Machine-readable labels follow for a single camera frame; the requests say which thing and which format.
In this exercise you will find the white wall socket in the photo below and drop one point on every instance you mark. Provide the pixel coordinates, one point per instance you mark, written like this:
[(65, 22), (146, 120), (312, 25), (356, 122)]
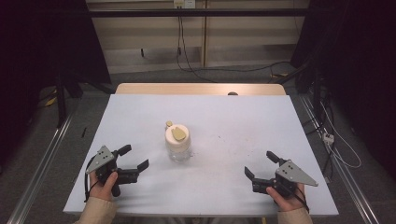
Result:
[(184, 3)]

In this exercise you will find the aluminium floor rail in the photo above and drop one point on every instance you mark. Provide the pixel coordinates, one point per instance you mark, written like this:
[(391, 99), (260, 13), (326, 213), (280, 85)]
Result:
[(342, 174), (40, 168)]

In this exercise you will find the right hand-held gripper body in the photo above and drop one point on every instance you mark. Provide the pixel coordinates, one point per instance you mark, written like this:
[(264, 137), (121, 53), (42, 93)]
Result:
[(294, 175)]

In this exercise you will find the white table mat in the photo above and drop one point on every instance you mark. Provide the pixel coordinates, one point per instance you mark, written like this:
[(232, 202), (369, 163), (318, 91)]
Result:
[(224, 174)]

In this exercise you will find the cream plastic jar lid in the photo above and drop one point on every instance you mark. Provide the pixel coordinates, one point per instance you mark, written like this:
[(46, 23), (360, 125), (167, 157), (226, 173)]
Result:
[(177, 137)]

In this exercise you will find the wooden table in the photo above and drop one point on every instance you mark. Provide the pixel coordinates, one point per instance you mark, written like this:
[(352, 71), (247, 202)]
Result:
[(186, 89)]

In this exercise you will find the person's left hand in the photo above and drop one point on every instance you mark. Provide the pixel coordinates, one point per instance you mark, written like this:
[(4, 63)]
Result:
[(104, 191)]

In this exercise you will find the clear glass jar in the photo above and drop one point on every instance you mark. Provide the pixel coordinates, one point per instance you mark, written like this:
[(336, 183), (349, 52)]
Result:
[(179, 154)]

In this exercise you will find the wooden wall strip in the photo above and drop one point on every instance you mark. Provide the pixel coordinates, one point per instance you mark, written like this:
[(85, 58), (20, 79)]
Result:
[(204, 34)]

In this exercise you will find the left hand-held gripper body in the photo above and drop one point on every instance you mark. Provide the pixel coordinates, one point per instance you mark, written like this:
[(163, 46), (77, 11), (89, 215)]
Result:
[(102, 160)]

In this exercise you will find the person's right hand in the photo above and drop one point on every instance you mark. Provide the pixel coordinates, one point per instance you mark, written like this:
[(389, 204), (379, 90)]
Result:
[(289, 202)]

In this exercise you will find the white power strip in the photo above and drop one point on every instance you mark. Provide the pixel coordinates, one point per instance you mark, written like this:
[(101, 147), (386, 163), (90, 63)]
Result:
[(328, 137)]

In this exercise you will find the black metal stand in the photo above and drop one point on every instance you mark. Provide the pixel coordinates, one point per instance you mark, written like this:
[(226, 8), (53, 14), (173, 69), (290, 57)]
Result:
[(60, 96)]

